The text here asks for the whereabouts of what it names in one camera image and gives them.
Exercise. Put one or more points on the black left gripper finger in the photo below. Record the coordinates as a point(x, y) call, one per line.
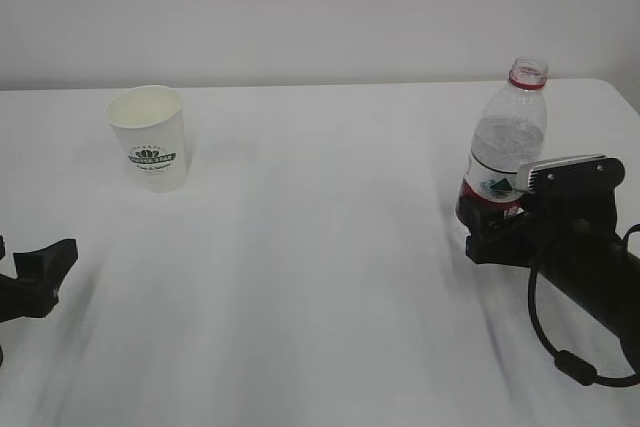
point(40, 275)

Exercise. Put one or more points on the clear water bottle red label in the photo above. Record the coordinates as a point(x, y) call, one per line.
point(509, 133)

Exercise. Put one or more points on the white paper cup green logo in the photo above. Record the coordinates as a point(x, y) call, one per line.
point(149, 123)

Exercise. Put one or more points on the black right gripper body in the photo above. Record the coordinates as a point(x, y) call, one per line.
point(549, 222)

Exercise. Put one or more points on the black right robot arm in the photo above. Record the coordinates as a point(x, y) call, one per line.
point(603, 279)

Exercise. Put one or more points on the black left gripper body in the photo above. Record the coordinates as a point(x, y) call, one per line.
point(10, 297)

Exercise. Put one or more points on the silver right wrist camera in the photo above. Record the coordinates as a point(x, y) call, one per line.
point(570, 176)

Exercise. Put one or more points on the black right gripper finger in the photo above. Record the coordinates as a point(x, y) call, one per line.
point(479, 217)

